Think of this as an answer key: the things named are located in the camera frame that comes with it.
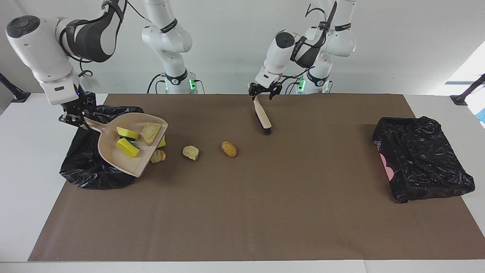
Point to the black camera stand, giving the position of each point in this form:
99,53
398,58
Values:
15,93
464,96

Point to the large pale foam scrap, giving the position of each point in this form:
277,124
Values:
151,132

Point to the beige plastic dustpan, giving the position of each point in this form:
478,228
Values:
113,155

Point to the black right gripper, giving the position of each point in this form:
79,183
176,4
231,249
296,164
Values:
81,105

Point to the yellow sponge block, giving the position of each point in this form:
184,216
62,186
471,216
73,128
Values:
128,148

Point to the orange striped foam scrap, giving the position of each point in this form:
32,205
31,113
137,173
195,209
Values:
158,156

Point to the blue object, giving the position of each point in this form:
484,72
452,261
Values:
482,115

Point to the brown table mat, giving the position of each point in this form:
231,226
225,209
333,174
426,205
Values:
265,227

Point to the small pale foam scrap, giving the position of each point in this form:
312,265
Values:
190,152

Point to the notched yellow sponge piece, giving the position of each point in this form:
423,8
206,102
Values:
128,132

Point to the brown peanut-shaped scrap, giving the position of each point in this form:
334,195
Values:
229,149

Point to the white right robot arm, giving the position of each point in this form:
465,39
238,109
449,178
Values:
38,49

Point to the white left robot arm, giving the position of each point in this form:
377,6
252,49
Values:
278,57

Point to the beige hand brush black bristles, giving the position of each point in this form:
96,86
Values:
263,113

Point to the small yellow sponge wedge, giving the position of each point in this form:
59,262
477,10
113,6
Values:
162,142

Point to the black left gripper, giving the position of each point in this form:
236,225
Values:
267,89

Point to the bin lined with black bag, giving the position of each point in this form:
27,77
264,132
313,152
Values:
87,170

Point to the pink bin with black bag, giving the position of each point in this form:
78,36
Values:
424,159

